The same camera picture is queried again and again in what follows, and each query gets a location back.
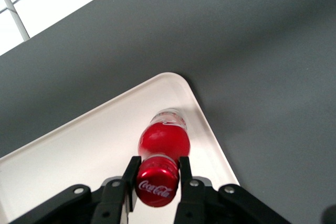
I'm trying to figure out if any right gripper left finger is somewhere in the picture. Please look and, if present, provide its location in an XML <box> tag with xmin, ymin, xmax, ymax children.
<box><xmin>10</xmin><ymin>155</ymin><xmax>143</xmax><ymax>224</ymax></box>

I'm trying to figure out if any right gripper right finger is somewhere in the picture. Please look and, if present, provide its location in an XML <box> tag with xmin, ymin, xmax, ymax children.
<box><xmin>174</xmin><ymin>156</ymin><xmax>292</xmax><ymax>224</ymax></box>

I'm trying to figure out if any red coke bottle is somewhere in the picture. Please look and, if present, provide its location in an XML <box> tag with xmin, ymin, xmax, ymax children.
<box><xmin>135</xmin><ymin>108</ymin><xmax>191</xmax><ymax>208</ymax></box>

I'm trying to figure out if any cream rectangular tray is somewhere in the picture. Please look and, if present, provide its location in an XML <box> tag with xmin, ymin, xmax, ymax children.
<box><xmin>0</xmin><ymin>71</ymin><xmax>240</xmax><ymax>224</ymax></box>

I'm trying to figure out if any white frame post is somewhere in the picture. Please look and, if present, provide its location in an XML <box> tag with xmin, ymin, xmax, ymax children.
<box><xmin>0</xmin><ymin>0</ymin><xmax>31</xmax><ymax>42</ymax></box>

